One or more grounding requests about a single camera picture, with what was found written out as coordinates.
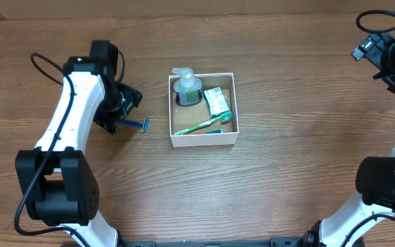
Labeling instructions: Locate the purple soap pump bottle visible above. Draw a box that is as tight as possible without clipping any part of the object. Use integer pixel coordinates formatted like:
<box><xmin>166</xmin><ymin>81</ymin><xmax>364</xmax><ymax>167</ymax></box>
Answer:
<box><xmin>172</xmin><ymin>67</ymin><xmax>203</xmax><ymax>106</ymax></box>

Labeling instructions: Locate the green toothbrush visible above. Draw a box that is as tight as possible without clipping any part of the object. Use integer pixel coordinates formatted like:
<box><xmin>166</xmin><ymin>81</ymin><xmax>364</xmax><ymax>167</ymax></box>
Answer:
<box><xmin>173</xmin><ymin>111</ymin><xmax>232</xmax><ymax>136</ymax></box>

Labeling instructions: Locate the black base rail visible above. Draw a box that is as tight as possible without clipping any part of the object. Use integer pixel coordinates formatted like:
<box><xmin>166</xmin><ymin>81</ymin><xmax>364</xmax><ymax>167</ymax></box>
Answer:
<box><xmin>117</xmin><ymin>237</ymin><xmax>320</xmax><ymax>247</ymax></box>

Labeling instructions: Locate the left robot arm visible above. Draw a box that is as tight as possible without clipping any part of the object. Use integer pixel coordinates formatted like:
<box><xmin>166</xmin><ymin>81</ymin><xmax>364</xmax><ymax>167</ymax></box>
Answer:
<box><xmin>14</xmin><ymin>40</ymin><xmax>149</xmax><ymax>246</ymax></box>

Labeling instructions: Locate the green white soap bar box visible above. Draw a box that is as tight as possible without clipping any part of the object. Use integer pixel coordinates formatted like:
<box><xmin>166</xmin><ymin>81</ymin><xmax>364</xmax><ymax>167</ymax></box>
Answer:
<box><xmin>204</xmin><ymin>87</ymin><xmax>230</xmax><ymax>117</ymax></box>

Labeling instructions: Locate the red green toothpaste tube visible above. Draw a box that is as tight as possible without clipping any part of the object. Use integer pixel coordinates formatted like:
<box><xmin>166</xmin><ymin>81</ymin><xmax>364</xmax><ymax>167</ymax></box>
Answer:
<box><xmin>186</xmin><ymin>129</ymin><xmax>224</xmax><ymax>135</ymax></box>

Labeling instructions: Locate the white cardboard box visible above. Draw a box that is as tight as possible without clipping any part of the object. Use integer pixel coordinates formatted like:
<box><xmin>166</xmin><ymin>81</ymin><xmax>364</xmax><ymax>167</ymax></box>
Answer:
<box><xmin>168</xmin><ymin>73</ymin><xmax>239</xmax><ymax>148</ymax></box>

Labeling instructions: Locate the blue disposable razor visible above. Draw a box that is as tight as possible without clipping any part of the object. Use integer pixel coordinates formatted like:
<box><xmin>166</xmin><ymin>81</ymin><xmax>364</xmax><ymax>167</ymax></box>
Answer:
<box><xmin>118</xmin><ymin>118</ymin><xmax>149</xmax><ymax>132</ymax></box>

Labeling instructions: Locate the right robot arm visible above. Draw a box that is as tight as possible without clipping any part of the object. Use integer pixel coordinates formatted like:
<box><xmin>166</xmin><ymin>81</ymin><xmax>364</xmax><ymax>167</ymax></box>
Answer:
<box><xmin>270</xmin><ymin>10</ymin><xmax>395</xmax><ymax>246</ymax></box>

